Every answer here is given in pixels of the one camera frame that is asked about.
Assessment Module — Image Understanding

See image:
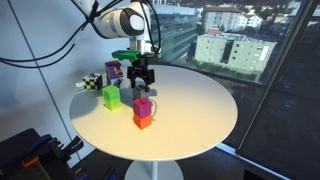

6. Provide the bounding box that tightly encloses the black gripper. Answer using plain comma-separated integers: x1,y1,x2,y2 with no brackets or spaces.
126,58,155,94

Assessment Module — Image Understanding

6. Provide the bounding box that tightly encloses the pink toy block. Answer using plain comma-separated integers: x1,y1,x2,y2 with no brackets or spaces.
132,97,154,119

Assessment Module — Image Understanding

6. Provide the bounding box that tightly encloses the dark green toy block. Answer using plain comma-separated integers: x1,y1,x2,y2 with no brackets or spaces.
101,85,121,102

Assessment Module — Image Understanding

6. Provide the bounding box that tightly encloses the orange toy block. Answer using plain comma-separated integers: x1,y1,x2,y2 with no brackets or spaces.
133,113,153,131

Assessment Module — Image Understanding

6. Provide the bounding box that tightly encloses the purple white printed cube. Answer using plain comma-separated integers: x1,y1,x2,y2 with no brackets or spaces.
104,60,126,89

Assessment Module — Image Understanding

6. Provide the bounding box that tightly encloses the black yellow checkered cube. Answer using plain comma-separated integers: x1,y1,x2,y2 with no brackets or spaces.
82,72,104,91

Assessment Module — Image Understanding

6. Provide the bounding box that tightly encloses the gray glass office building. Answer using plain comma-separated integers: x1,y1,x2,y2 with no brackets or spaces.
151,3,198,64

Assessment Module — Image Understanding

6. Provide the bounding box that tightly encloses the black spring clamp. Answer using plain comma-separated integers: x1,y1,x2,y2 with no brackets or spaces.
61,135,84,158

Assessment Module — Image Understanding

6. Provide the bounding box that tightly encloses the beige flat roof building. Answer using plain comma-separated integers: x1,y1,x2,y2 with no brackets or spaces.
194,32,278,75

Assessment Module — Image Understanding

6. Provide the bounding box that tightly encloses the dark blue tool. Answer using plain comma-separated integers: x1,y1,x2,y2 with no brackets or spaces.
72,166,118,180

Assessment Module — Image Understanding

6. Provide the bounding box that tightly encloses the white building red roof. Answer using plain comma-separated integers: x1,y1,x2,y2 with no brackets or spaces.
203,6,264,34

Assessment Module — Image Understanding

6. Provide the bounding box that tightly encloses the pale floor edge strip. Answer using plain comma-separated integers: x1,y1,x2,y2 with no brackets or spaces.
215,143,291,180

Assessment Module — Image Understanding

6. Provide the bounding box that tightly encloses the black tool case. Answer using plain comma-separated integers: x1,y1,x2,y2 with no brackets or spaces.
0,128,73,180

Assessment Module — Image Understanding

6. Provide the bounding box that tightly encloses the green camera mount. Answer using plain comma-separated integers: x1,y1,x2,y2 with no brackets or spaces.
111,49,142,62

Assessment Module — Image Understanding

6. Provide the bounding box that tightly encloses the thin black cable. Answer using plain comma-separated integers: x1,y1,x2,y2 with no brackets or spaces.
138,0,163,56

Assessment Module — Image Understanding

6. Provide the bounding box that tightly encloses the white table pedestal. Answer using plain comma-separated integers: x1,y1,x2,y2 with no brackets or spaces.
124,159,184,180

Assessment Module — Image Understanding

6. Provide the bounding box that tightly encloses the blue handled tool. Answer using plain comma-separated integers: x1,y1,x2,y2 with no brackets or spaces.
28,134,54,156

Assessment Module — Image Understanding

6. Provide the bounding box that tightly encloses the orange tool handle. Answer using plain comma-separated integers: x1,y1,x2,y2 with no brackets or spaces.
21,156,40,168

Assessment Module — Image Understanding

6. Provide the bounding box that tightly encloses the thick black cable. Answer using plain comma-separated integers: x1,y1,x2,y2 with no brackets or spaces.
0,13,98,70
0,0,101,64

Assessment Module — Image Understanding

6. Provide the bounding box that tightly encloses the black slanted window post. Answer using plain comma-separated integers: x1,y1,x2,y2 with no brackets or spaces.
234,0,320,158

